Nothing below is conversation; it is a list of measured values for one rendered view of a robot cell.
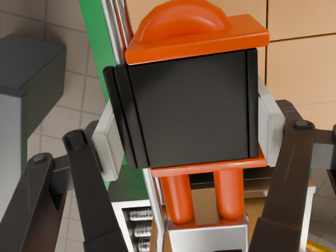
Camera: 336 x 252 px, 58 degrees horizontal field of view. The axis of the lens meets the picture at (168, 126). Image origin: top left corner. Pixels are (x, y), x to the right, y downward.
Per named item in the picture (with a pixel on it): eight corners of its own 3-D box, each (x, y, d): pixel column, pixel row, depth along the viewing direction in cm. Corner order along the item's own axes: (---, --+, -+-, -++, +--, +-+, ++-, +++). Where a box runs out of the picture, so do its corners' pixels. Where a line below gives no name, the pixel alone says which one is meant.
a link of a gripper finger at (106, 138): (117, 181, 17) (104, 182, 17) (133, 120, 23) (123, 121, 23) (104, 135, 15) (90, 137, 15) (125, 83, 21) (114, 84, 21)
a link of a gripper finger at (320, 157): (295, 149, 13) (368, 143, 13) (267, 100, 18) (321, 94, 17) (293, 176, 14) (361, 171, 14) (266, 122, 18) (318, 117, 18)
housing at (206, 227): (244, 238, 30) (254, 281, 26) (175, 243, 31) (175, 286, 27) (242, 183, 26) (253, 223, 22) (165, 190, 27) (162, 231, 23)
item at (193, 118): (252, 127, 23) (269, 167, 19) (157, 138, 24) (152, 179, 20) (250, 12, 19) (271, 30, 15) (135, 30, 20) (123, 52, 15)
